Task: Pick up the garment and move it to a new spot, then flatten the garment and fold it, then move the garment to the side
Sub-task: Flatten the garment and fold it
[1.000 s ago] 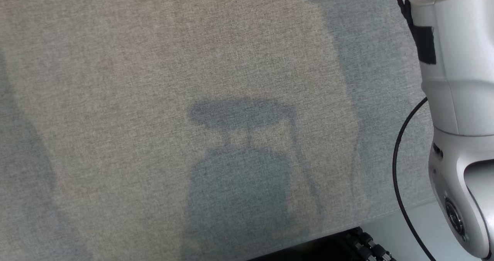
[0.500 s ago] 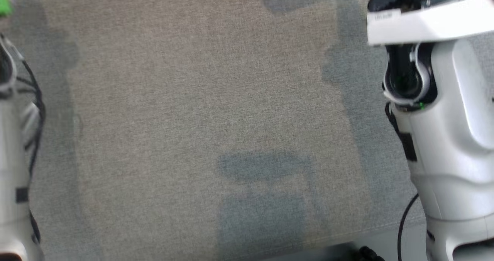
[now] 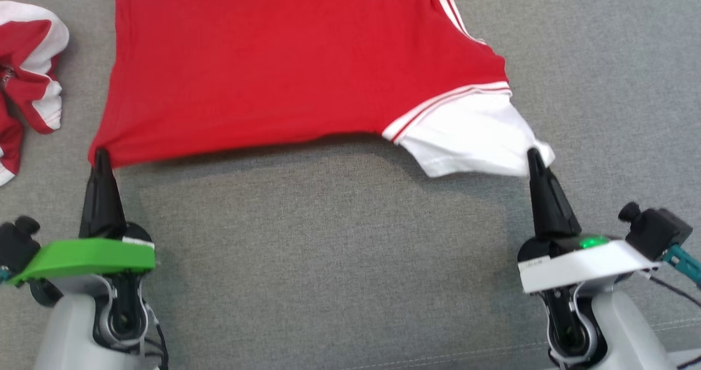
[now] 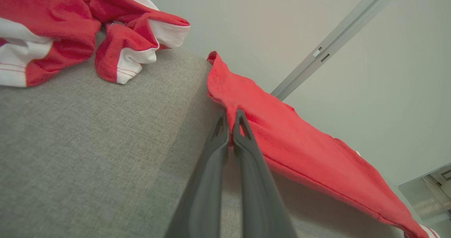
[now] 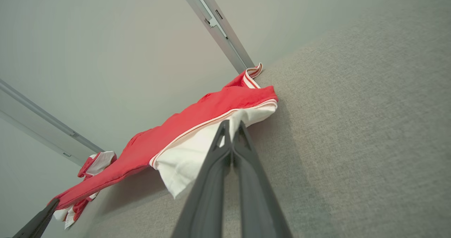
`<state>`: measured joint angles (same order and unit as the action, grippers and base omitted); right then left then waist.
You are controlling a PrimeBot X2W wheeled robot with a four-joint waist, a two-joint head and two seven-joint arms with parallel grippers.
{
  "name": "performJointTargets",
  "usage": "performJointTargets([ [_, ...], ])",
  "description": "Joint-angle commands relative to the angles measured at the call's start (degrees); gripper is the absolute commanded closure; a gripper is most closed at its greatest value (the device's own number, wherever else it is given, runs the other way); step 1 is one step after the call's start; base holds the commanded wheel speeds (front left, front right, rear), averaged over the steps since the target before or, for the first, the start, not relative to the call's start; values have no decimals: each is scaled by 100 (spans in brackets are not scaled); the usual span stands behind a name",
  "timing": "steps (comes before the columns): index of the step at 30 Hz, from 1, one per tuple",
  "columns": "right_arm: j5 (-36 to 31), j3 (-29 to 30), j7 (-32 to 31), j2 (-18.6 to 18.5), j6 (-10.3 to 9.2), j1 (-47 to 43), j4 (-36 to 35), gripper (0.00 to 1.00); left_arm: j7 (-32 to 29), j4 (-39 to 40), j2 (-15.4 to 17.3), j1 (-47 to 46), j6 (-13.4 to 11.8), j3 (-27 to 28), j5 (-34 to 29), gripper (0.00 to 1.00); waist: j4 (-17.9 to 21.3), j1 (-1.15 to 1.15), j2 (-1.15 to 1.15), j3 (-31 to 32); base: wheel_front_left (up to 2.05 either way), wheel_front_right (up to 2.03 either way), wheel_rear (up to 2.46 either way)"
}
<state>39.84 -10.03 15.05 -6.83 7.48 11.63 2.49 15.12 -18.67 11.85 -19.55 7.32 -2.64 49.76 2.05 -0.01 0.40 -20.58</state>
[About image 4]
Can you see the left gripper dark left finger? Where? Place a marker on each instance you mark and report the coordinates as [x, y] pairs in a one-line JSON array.
[[208, 181]]

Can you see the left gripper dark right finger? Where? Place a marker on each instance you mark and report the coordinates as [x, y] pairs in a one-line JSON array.
[[257, 188]]

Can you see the red basketball jersey with lettering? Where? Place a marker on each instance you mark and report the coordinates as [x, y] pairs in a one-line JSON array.
[[299, 143]]

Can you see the red shorts with white stripe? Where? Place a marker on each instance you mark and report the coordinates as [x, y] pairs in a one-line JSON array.
[[53, 19]]

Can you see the grey fabric sofa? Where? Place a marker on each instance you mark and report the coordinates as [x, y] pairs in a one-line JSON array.
[[88, 143]]

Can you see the shiny metal cabinet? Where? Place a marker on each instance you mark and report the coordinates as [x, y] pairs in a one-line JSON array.
[[422, 199]]

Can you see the grey metal wall rail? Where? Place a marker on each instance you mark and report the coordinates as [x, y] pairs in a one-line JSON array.
[[334, 37]]

